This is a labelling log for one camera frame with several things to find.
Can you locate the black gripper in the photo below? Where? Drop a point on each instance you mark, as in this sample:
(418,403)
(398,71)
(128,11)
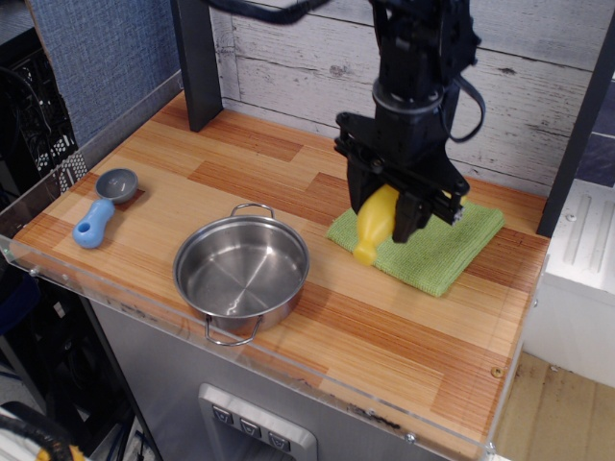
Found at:
(404,149)

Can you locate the yellow plastic toy banana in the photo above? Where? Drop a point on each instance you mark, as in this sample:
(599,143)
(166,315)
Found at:
(376,218)

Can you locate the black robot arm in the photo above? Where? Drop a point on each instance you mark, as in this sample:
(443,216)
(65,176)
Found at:
(424,48)

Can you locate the green folded cloth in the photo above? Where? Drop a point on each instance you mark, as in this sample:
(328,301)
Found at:
(432,258)

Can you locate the clear acrylic table guard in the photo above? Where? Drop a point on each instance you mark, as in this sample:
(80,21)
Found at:
(372,367)

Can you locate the stainless steel pot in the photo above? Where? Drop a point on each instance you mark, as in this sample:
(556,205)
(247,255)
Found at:
(244,273)

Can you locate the white metal side unit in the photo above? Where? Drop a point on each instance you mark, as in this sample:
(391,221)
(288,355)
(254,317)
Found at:
(571,322)

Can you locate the blue grey ice cream scoop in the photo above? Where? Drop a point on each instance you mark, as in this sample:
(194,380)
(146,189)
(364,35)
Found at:
(115,187)

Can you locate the silver dispenser button panel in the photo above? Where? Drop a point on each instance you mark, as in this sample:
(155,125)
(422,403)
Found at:
(241,430)

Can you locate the blue fabric partition panel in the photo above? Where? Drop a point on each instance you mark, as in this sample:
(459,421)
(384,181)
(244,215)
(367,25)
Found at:
(107,56)

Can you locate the black plastic crate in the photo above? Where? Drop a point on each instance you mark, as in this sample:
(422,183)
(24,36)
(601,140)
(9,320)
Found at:
(36,131)

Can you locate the yellow object bottom left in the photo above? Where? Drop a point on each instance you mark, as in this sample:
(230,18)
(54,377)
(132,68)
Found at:
(60,453)

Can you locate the dark right frame post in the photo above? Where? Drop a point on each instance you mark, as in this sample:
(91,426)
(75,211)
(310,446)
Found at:
(587,116)

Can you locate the dark frame post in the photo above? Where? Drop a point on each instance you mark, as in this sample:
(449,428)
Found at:
(198,61)
(587,116)

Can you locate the dark left frame post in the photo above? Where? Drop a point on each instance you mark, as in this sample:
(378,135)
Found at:
(198,61)

